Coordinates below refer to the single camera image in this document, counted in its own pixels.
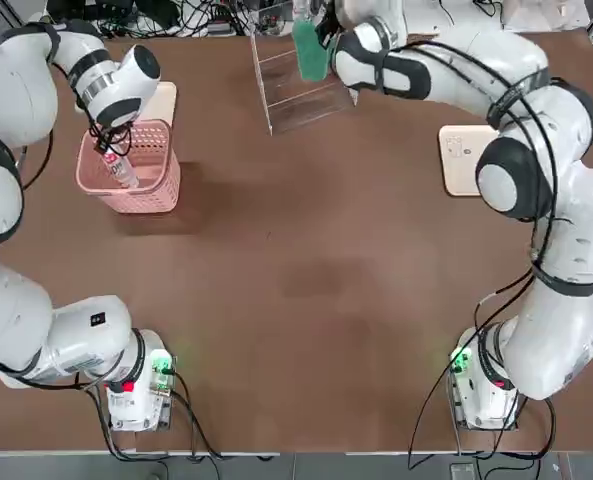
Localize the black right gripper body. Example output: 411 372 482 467
314 17 340 51

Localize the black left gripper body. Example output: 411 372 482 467
95 114 138 134

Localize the green cloth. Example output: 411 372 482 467
291 16 331 82

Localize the white bottle pink cap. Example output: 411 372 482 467
103 152 142 190

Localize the pink plastic basket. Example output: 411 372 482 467
77 119 182 215

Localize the clear acrylic shelf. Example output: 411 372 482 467
249 4 360 136

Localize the beige tray rabbit print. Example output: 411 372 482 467
153 82 178 129
438 124 502 197

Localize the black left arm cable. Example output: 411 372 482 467
18 124 56 190

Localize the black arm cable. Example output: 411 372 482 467
18 124 56 190
408 39 567 459

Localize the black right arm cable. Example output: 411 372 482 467
408 39 567 459

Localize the black base cable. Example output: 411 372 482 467
83 372 225 461

